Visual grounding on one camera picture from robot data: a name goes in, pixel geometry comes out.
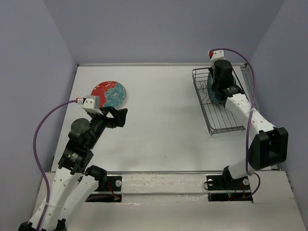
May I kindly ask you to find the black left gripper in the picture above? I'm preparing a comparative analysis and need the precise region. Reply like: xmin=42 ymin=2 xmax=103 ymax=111
xmin=88 ymin=105 xmax=128 ymax=148

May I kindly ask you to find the mint green flower plate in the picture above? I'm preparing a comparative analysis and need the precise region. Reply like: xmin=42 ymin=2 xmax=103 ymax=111
xmin=207 ymin=72 xmax=223 ymax=105

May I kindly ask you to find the red and blue floral plate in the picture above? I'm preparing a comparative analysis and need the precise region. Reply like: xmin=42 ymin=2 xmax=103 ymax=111
xmin=91 ymin=81 xmax=127 ymax=108

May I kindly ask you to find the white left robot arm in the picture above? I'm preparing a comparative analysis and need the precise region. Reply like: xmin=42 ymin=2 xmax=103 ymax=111
xmin=19 ymin=106 xmax=128 ymax=231

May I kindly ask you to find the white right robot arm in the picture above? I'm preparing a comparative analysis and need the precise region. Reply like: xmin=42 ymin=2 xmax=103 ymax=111
xmin=209 ymin=59 xmax=288 ymax=189

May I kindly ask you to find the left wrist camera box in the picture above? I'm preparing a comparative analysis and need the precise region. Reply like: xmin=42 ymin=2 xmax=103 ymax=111
xmin=82 ymin=95 xmax=103 ymax=115

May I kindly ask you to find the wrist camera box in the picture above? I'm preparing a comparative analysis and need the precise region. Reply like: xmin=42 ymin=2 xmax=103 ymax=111
xmin=208 ymin=50 xmax=225 ymax=68
xmin=82 ymin=95 xmax=103 ymax=115

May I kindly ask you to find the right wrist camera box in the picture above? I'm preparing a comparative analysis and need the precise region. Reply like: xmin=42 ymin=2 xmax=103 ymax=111
xmin=208 ymin=50 xmax=225 ymax=68

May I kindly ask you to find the black wire dish rack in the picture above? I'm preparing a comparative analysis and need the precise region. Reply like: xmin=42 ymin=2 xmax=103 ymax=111
xmin=192 ymin=67 xmax=245 ymax=135

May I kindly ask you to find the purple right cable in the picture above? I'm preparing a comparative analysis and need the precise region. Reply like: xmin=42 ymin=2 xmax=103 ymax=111
xmin=208 ymin=48 xmax=262 ymax=200

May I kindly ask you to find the purple cable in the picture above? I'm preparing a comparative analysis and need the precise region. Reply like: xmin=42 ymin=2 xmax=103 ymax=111
xmin=208 ymin=48 xmax=262 ymax=200
xmin=33 ymin=97 xmax=85 ymax=231

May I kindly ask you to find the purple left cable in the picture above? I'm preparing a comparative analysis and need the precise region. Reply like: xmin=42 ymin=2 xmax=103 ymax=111
xmin=33 ymin=97 xmax=85 ymax=231

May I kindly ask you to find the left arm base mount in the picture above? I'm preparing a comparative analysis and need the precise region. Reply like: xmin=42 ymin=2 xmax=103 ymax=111
xmin=86 ymin=175 xmax=122 ymax=203

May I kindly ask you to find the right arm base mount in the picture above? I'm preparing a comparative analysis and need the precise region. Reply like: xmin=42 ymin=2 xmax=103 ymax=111
xmin=203 ymin=175 xmax=252 ymax=202

